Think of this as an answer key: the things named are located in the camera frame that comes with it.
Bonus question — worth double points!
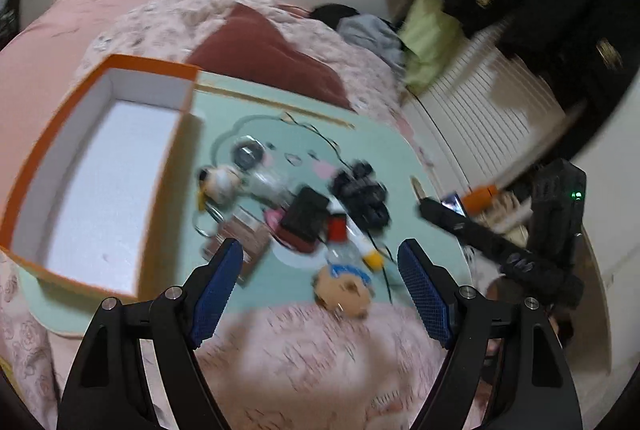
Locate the brown patterned packet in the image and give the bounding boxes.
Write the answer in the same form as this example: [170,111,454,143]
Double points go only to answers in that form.
[202,207,273,285]

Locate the small red cap bottle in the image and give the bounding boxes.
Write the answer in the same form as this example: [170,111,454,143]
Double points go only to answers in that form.
[322,212,363,271]

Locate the tan round plush toy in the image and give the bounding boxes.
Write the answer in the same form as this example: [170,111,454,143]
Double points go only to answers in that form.
[313,262,375,319]

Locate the grey garment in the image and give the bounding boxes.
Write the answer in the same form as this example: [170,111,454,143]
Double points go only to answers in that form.
[336,14,407,68]

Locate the cream tote bag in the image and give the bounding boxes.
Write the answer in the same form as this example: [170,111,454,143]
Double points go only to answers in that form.
[470,190,535,251]

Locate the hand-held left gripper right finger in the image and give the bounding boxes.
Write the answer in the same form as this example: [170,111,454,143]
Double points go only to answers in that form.
[397,237,583,430]

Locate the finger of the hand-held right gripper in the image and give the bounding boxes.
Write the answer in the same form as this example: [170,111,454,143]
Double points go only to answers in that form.
[419,199,531,263]

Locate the black rectangular pouch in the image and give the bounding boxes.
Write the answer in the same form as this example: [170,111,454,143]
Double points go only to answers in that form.
[277,186,332,257]

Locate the smartphone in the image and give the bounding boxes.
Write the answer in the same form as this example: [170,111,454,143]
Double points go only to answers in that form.
[442,192,469,217]

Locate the black garment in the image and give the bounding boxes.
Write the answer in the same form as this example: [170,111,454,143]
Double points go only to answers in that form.
[310,4,363,29]

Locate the maroon pillow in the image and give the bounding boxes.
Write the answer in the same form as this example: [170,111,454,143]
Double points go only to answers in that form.
[187,4,352,111]

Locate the clear plastic jar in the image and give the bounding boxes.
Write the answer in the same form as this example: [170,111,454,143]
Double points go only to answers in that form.
[231,136,295,205]

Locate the white dog plush keychain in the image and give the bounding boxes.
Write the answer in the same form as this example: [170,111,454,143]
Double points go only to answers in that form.
[194,164,243,239]

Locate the lime green cloth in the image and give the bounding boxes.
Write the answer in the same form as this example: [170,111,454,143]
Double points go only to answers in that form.
[401,0,468,93]

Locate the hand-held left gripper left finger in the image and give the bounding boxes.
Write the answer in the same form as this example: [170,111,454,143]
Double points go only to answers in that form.
[56,237,246,430]

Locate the white yellow tube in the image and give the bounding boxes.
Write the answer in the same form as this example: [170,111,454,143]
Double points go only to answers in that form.
[345,215,387,269]

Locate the white slatted panel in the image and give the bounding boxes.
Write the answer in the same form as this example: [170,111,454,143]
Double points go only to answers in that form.
[402,30,568,195]

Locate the orange bottle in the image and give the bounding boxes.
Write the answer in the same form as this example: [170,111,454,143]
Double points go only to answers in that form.
[462,184,501,211]

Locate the orange cardboard box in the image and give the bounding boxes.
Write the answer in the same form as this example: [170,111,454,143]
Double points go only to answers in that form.
[0,54,206,301]

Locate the mint cartoon play mat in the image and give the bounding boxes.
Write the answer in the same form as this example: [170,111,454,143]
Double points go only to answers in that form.
[27,68,475,338]

